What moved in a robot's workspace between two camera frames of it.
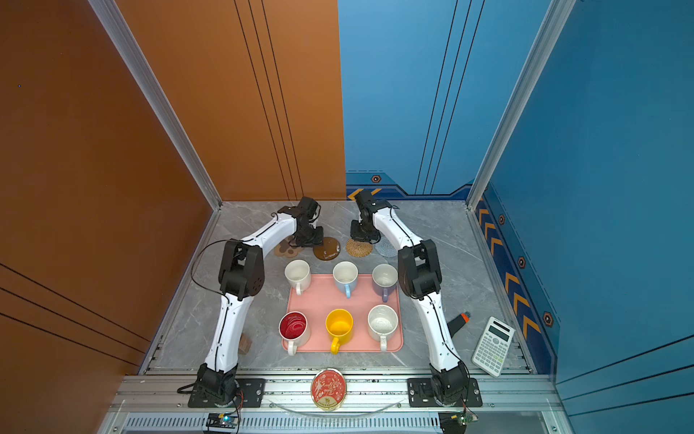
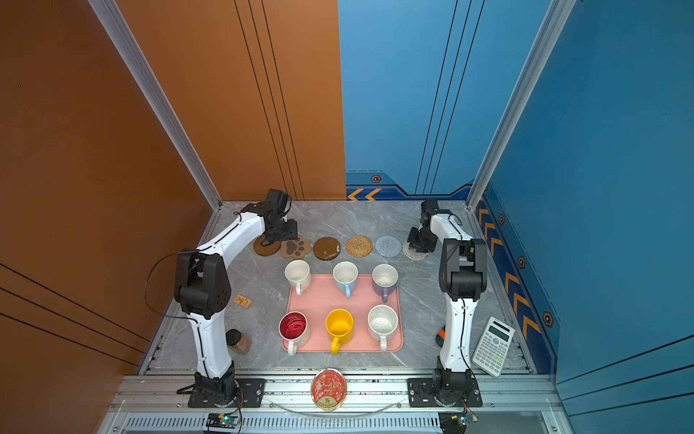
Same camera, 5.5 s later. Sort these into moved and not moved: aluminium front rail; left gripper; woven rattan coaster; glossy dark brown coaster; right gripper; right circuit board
Moved: left gripper; right gripper
Not moved: glossy dark brown coaster; right circuit board; woven rattan coaster; aluminium front rail
